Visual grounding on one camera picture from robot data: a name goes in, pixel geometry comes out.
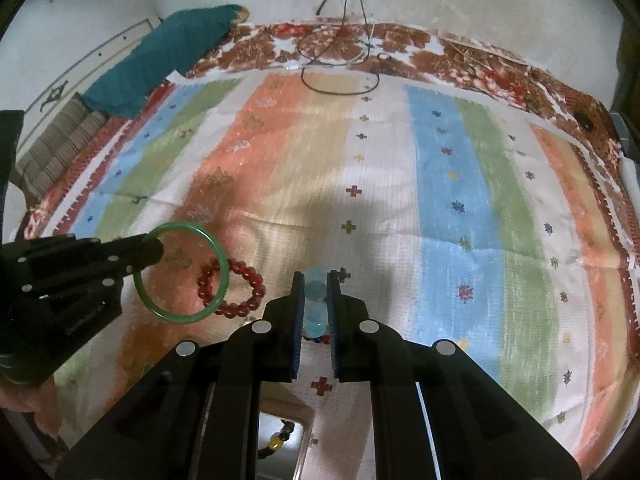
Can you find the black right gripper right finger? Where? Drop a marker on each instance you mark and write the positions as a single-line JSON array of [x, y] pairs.
[[436, 413]]

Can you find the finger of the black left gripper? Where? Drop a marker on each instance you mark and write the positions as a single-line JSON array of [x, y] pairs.
[[137, 247], [135, 262]]

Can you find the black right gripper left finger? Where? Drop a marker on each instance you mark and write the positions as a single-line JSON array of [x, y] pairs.
[[195, 413]]

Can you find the green jade bangle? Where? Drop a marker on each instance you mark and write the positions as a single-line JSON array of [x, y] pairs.
[[214, 304]]

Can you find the white jewelry box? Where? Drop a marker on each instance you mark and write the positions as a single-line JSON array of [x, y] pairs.
[[284, 434]]

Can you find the woven grey mat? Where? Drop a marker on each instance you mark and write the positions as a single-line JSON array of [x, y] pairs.
[[60, 143]]

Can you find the striped colourful blanket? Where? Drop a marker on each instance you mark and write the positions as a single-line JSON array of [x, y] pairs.
[[350, 199]]

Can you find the teal towel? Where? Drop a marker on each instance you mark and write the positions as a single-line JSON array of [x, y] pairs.
[[175, 46]]

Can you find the white pillow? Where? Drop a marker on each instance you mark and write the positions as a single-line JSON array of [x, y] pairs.
[[629, 172]]

